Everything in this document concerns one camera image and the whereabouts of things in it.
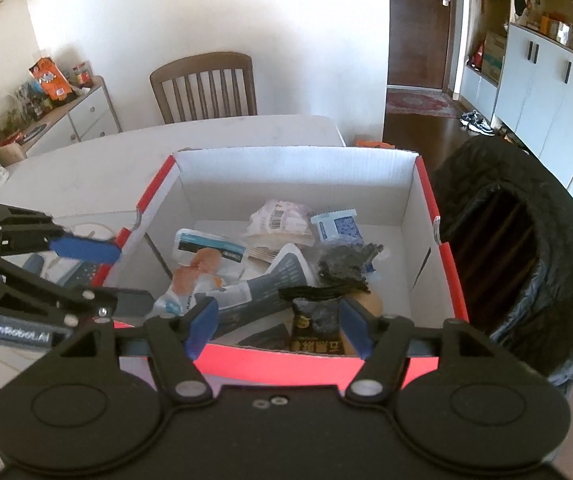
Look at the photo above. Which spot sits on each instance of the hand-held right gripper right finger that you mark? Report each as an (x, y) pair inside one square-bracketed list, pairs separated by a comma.
[(354, 330)]

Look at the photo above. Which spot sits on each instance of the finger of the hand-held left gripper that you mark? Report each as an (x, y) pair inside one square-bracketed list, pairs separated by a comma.
[(86, 251), (41, 297)]

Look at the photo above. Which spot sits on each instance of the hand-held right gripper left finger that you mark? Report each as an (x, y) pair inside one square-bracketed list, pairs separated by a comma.
[(201, 330)]

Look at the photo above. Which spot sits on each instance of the peach squishy toy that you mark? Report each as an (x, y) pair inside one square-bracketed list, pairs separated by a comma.
[(371, 305)]

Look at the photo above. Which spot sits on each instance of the black gold-print snack packet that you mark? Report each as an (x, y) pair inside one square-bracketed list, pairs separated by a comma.
[(311, 325)]

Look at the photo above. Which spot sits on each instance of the clear packet orange snack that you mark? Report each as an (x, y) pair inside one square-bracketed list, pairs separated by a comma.
[(191, 280)]

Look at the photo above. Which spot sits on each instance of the white packet dark band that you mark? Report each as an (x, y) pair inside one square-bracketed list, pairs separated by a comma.
[(206, 247)]

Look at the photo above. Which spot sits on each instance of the dark blue white packet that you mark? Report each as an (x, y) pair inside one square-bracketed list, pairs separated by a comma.
[(276, 280)]

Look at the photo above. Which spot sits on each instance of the bundle of wooden sticks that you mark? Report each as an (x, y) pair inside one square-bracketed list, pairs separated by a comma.
[(262, 255)]

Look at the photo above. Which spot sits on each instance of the blue white sachet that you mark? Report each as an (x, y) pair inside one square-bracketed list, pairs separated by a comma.
[(336, 227)]

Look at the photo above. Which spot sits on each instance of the pink white snack packet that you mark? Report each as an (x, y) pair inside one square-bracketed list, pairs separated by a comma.
[(281, 220)]

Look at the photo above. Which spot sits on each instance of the red cardboard box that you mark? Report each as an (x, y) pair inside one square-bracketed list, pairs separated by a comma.
[(291, 170)]

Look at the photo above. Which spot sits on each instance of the white marble desktop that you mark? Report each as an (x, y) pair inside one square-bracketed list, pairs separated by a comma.
[(216, 135)]

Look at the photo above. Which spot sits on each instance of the small cardboard box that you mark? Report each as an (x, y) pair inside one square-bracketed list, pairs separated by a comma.
[(7, 155)]

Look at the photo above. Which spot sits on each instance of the dark blue round tray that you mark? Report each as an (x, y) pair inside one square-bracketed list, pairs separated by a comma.
[(31, 132)]

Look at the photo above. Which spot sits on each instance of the white sideboard cabinet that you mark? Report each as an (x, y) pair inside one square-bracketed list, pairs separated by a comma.
[(91, 115)]

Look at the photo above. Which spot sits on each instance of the row of bottles and jars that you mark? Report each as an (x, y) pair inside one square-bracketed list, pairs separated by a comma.
[(11, 115)]

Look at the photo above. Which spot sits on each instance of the orange snack bag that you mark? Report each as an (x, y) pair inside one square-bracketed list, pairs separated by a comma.
[(51, 82)]

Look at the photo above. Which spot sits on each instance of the red lidded jar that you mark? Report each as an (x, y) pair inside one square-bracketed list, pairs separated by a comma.
[(77, 75), (87, 73)]

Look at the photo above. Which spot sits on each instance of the orange floor item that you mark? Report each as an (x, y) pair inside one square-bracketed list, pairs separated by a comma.
[(374, 142)]

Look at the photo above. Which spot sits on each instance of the wooden chair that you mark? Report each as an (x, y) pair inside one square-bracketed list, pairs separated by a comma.
[(201, 67)]

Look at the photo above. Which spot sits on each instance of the black padded jacket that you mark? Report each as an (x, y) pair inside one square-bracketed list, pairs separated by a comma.
[(566, 240)]

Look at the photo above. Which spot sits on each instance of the patterned rug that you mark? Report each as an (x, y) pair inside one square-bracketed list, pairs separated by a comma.
[(421, 102)]

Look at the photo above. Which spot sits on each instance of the black white sneaker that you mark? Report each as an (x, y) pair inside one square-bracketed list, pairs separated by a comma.
[(482, 126), (470, 119)]

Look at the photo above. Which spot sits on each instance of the small red object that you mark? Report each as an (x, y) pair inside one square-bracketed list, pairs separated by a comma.
[(476, 57)]

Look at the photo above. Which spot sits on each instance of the brown door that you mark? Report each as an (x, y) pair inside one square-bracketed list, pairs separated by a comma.
[(416, 35)]

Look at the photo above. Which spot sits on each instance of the cardboard carton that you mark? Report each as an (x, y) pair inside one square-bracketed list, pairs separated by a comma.
[(494, 57)]

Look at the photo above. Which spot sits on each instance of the grey wall cabinet unit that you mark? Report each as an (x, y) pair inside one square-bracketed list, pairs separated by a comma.
[(541, 90)]

